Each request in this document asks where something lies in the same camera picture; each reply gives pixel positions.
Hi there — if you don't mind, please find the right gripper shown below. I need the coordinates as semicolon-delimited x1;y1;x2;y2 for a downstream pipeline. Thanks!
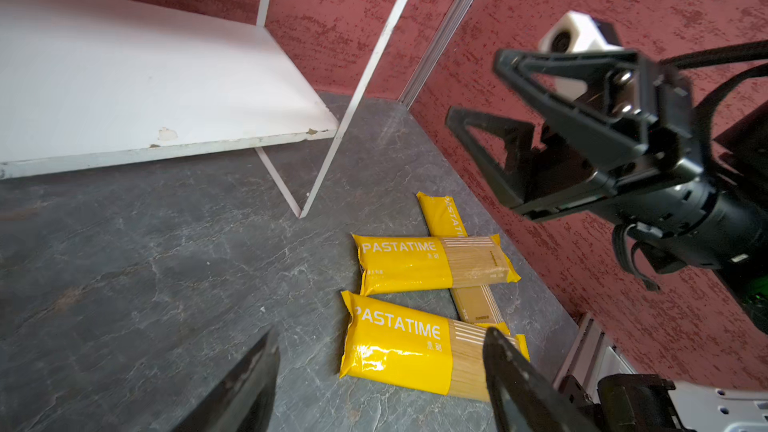
445;47;768;271

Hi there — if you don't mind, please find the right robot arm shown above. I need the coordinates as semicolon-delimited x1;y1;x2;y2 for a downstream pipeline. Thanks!
446;41;767;330

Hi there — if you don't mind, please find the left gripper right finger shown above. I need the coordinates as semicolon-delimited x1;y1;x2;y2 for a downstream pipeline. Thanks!
482;328;597;432

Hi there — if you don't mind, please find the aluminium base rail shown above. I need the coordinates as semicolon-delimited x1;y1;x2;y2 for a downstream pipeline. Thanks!
553;313;637;402

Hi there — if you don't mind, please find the white two-tier shelf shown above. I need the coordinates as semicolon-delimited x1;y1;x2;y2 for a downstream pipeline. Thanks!
0;0;432;219

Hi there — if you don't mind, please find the yellow pasta bag front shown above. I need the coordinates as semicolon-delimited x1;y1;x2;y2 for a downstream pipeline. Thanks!
338;290;531;403

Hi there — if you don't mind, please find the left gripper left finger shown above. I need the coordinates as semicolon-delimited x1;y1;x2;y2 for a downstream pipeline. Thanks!
173;328;280;432

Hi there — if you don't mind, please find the yellow pasta bag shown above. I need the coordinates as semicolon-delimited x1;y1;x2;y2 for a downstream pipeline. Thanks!
338;290;531;403
353;235;520;296

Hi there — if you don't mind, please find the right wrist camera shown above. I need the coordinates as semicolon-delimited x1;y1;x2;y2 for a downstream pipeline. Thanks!
538;11;622;53

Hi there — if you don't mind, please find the yellow pasta bag underneath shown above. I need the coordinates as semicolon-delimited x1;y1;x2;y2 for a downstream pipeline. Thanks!
416;192;511;335

